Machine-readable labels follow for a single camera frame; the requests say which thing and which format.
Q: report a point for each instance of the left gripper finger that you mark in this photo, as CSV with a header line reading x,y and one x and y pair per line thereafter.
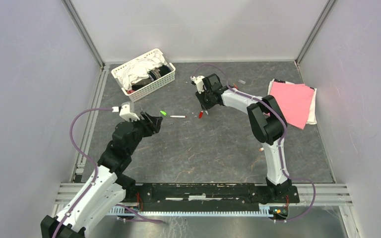
x,y
148,118
155,126

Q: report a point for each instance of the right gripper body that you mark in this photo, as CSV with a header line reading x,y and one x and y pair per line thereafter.
x,y
205,99

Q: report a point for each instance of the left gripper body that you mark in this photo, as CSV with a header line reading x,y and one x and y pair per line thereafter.
x,y
145,128

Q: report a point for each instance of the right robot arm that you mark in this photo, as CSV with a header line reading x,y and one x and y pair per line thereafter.
x,y
267,121

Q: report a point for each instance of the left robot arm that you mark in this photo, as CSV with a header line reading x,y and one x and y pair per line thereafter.
x,y
107,186

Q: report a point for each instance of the white plastic basket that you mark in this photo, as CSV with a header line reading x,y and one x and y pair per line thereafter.
x,y
146,86

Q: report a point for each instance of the dark cloth in basket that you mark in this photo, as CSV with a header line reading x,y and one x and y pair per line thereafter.
x,y
158,72

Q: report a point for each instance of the white cloth in basket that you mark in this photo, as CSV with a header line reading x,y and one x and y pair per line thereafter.
x,y
137,69

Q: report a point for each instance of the white cloth under pink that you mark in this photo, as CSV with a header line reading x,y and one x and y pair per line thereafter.
x,y
312,111

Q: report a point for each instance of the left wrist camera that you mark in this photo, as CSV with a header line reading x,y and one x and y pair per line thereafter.
x,y
126,111

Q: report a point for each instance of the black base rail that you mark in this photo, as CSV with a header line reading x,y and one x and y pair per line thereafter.
x,y
208,197

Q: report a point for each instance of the white cable duct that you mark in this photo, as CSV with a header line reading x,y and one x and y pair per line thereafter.
x,y
263,211

